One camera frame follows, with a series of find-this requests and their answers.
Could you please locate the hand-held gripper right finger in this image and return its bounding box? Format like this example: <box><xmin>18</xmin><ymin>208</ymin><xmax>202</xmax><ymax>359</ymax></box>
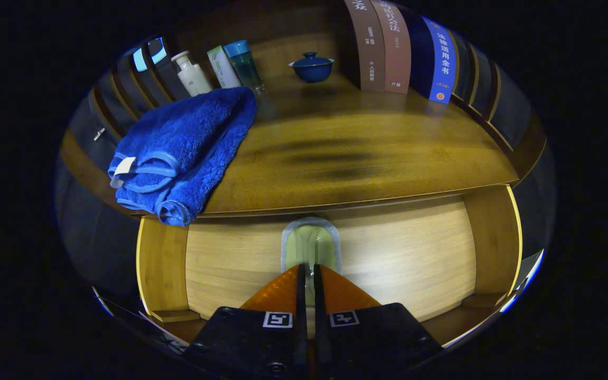
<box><xmin>313</xmin><ymin>264</ymin><xmax>444</xmax><ymax>379</ymax></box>

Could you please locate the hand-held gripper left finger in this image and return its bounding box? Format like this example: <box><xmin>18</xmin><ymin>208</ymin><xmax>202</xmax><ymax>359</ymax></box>
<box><xmin>185</xmin><ymin>264</ymin><xmax>309</xmax><ymax>379</ymax></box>

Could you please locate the pale green soap with dish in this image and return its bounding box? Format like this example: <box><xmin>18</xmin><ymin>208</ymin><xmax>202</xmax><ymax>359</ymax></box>
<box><xmin>281</xmin><ymin>216</ymin><xmax>342</xmax><ymax>307</ymax></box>

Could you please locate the wooden drawer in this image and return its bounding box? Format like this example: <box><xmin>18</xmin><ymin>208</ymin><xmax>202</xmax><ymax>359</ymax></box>
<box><xmin>136</xmin><ymin>185</ymin><xmax>524</xmax><ymax>349</ymax></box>

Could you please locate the wooden countertop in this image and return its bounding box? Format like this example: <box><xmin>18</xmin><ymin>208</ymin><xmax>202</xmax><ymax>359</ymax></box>
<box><xmin>61</xmin><ymin>71</ymin><xmax>520</xmax><ymax>218</ymax></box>

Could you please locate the wooden cabinet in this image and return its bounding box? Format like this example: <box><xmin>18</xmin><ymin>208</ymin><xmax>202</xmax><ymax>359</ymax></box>
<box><xmin>59</xmin><ymin>3</ymin><xmax>550</xmax><ymax>222</ymax></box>

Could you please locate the blue folded towel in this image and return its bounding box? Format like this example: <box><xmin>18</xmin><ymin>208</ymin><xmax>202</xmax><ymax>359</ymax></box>
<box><xmin>108</xmin><ymin>87</ymin><xmax>258</xmax><ymax>226</ymax></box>

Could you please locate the blue lidded teacup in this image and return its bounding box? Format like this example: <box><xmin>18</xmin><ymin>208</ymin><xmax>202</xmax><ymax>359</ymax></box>
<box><xmin>289</xmin><ymin>52</ymin><xmax>335</xmax><ymax>83</ymax></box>

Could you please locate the teal bottle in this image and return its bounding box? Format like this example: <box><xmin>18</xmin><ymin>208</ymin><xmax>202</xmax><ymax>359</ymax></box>
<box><xmin>223</xmin><ymin>40</ymin><xmax>266</xmax><ymax>96</ymax></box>

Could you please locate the white green tube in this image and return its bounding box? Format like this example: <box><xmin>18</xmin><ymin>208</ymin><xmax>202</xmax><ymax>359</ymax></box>
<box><xmin>207</xmin><ymin>45</ymin><xmax>242</xmax><ymax>89</ymax></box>

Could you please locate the white pump bottle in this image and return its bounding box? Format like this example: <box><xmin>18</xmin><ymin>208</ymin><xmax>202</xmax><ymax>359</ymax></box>
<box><xmin>171</xmin><ymin>51</ymin><xmax>213</xmax><ymax>97</ymax></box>

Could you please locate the dark brown book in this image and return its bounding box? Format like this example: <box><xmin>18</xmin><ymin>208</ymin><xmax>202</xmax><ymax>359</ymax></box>
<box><xmin>344</xmin><ymin>0</ymin><xmax>386</xmax><ymax>93</ymax></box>

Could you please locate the light brown book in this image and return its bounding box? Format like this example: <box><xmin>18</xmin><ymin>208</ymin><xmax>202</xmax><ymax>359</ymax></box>
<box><xmin>378</xmin><ymin>0</ymin><xmax>412</xmax><ymax>94</ymax></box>

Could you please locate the blue book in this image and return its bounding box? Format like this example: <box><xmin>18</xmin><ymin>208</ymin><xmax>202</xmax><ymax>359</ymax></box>
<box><xmin>402</xmin><ymin>11</ymin><xmax>458</xmax><ymax>105</ymax></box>

